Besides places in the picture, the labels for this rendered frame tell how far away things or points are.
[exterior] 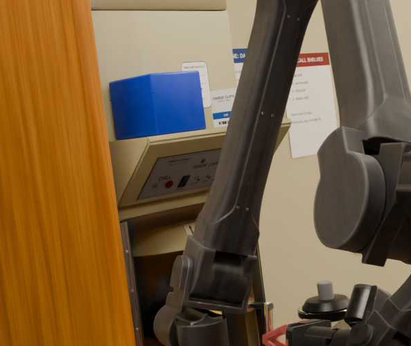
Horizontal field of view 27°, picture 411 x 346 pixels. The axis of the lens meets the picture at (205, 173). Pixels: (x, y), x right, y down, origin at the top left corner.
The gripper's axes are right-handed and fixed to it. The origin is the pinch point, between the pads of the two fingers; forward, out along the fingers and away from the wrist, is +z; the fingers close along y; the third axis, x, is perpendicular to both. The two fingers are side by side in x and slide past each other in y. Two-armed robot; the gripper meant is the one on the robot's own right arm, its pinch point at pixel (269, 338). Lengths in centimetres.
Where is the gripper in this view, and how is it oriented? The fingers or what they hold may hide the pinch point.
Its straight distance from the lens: 148.5
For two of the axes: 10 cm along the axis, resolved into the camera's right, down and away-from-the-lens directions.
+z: -7.1, 0.5, 7.0
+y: -7.1, 0.1, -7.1
